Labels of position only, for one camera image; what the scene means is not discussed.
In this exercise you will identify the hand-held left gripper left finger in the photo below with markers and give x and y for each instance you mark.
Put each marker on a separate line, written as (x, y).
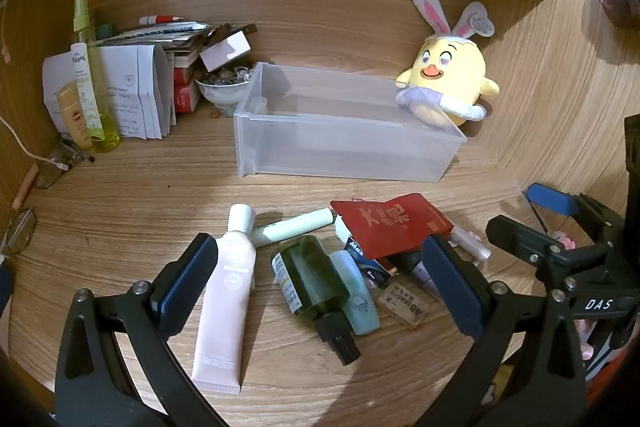
(185, 277)

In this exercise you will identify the small green box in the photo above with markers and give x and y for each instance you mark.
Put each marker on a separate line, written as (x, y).
(103, 31)

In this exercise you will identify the red paper packet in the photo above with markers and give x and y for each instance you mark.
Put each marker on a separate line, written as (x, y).
(395, 222)

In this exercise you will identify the red books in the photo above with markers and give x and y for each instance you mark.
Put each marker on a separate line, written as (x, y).
(186, 94)

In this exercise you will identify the tan sunscreen bottle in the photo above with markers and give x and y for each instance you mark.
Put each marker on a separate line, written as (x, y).
(72, 117)

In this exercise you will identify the person's right hand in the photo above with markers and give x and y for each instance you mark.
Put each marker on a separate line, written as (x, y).
(584, 337)

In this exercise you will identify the red and white pen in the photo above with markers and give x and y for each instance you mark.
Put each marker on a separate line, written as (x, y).
(160, 19)

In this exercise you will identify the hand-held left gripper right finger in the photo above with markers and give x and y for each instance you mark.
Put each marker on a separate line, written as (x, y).
(450, 287)

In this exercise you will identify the pink stick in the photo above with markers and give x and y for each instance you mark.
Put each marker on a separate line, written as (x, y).
(25, 187)

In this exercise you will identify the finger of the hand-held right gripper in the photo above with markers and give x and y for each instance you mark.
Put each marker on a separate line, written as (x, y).
(520, 237)
(550, 199)

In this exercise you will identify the eyeglasses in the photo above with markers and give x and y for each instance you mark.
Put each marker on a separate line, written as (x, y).
(75, 152)
(22, 232)

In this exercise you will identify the small blue box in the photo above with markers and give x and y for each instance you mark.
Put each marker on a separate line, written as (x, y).
(370, 259)

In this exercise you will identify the yellow-green spray bottle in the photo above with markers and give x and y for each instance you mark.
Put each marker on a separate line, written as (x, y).
(107, 132)

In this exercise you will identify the mint green tube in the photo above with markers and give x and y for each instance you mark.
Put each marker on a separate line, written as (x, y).
(295, 227)

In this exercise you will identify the small pink white box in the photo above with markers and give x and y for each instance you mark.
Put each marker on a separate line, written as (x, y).
(225, 52)

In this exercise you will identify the dark green pump bottle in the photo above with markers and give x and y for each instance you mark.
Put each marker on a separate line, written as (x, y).
(310, 277)

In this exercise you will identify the stack of papers and booklets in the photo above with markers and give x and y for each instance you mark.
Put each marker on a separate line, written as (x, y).
(160, 38)

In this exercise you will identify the dark purple tube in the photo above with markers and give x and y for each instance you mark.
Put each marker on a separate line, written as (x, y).
(422, 274)

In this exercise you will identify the light teal tube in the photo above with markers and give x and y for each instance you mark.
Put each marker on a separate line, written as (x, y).
(355, 292)

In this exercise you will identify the yellow chick plush toy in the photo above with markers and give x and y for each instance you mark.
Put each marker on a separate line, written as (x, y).
(450, 67)

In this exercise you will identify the clear plastic storage bin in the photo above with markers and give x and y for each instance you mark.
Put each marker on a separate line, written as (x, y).
(350, 147)

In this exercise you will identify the folded white papers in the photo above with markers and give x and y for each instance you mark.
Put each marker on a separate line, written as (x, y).
(130, 92)

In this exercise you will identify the pink cosmetic tube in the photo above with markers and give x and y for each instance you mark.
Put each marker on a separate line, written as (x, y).
(225, 297)

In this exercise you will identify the white lip balm stick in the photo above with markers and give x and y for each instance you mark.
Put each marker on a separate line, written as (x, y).
(470, 244)

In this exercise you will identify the small pink trinket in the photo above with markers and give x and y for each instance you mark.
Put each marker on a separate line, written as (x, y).
(560, 239)

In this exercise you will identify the dark brown hair clip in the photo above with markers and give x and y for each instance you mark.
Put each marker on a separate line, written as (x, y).
(240, 29)

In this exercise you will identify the ceramic bowl of trinkets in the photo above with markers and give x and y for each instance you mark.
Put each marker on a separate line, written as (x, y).
(222, 94)

